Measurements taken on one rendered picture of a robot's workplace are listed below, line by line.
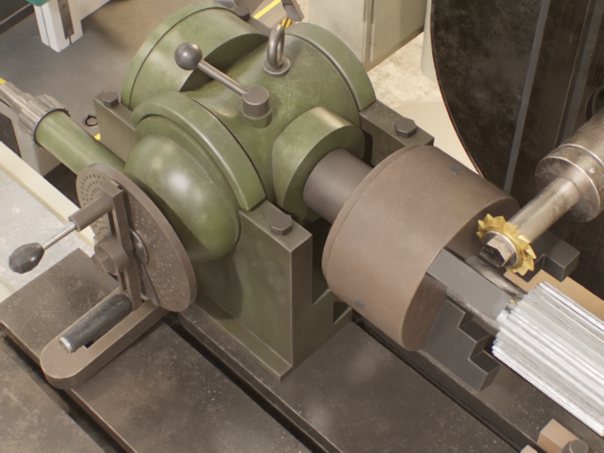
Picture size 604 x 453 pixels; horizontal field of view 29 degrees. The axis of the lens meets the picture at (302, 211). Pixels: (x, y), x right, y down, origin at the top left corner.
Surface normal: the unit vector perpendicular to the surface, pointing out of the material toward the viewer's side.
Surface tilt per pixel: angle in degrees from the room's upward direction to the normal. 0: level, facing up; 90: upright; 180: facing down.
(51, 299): 0
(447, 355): 65
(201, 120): 10
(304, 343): 90
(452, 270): 35
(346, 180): 19
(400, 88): 0
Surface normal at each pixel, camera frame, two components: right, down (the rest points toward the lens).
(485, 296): -0.40, -0.22
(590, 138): -0.16, -0.75
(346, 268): -0.67, 0.33
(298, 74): 0.21, -0.46
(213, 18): 0.20, -0.77
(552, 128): -0.70, 0.54
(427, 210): -0.16, -0.50
